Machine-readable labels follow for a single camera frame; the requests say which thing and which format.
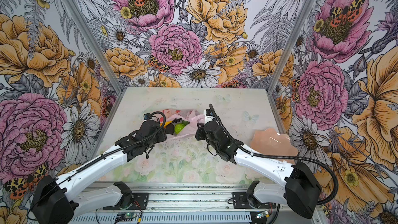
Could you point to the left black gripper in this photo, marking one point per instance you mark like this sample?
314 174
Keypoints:
161 137

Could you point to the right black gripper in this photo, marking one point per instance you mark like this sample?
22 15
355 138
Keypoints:
200 128

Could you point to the pink plastic bag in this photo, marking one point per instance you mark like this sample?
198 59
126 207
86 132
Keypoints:
191 119

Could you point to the pink scalloped plate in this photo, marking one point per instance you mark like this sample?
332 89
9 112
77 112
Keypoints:
269 142

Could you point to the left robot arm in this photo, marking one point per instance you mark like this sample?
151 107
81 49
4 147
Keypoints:
57 200

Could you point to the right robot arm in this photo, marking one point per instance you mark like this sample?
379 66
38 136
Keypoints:
277 169

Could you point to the yellow banana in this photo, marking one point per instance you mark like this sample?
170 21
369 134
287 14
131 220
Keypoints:
167 123

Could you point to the black plum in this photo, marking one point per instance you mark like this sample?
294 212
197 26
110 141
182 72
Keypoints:
170 129

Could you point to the bright green lime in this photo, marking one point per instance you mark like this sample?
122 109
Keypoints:
178 128

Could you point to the right green circuit board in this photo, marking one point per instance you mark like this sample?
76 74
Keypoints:
263 214

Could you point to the green circuit board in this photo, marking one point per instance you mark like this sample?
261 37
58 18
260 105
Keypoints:
125 217
263 214

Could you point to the left green circuit board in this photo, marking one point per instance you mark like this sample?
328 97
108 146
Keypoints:
125 217

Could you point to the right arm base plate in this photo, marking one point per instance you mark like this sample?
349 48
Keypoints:
242 200

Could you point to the aluminium mounting rail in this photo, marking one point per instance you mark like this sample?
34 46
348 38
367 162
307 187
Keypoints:
189 197

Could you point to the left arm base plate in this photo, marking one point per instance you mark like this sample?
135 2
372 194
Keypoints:
133 201

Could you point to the white vented cable duct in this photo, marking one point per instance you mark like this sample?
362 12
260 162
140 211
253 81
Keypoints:
169 218

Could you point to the left aluminium frame post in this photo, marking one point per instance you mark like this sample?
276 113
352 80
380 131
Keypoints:
79 19

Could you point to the aluminium frame post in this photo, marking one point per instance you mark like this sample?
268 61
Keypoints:
79 19
301 17

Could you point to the right aluminium frame post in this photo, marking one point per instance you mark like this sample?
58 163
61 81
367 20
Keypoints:
301 17

